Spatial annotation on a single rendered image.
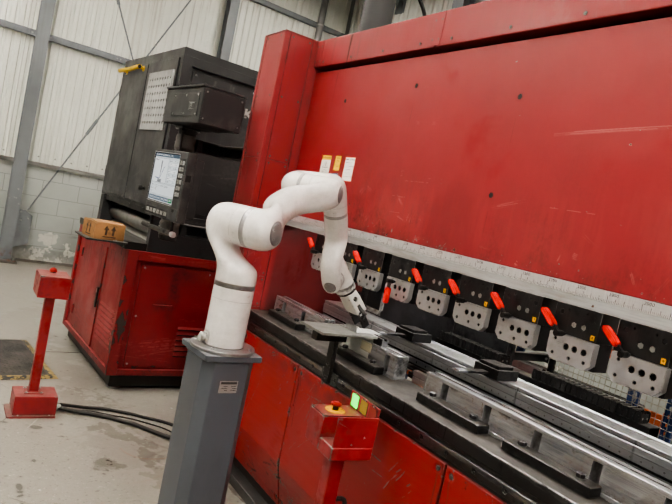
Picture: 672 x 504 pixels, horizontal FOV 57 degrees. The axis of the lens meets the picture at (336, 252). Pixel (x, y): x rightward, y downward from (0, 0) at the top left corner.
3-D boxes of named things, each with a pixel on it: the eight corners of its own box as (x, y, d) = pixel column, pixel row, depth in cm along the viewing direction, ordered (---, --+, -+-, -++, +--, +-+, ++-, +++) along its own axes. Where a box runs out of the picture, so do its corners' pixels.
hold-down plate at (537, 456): (500, 448, 183) (502, 438, 183) (512, 448, 186) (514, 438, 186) (587, 499, 158) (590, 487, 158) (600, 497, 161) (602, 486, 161)
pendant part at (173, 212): (143, 212, 342) (155, 147, 340) (164, 215, 350) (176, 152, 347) (174, 223, 307) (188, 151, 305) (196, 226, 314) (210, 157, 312)
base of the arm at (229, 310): (205, 356, 169) (218, 290, 168) (179, 337, 185) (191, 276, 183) (265, 358, 181) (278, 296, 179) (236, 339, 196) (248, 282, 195)
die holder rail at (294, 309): (273, 312, 325) (276, 295, 324) (283, 313, 328) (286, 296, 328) (320, 339, 283) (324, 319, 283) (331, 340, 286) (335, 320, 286)
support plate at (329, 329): (300, 322, 251) (300, 320, 251) (353, 327, 265) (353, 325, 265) (322, 335, 236) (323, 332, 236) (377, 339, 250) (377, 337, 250)
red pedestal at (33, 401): (3, 405, 352) (28, 262, 347) (50, 405, 366) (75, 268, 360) (5, 418, 335) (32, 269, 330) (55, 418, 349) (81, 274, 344)
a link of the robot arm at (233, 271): (239, 291, 173) (256, 208, 172) (187, 276, 181) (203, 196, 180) (262, 290, 184) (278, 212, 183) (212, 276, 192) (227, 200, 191)
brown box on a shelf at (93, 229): (74, 232, 404) (77, 213, 403) (114, 237, 419) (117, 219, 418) (85, 239, 380) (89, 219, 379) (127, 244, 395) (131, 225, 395)
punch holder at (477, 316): (450, 320, 213) (461, 273, 212) (468, 322, 218) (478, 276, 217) (482, 332, 201) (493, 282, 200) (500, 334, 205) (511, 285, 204)
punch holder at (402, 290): (382, 294, 247) (391, 254, 246) (399, 297, 251) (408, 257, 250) (406, 303, 234) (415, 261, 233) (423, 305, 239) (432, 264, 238)
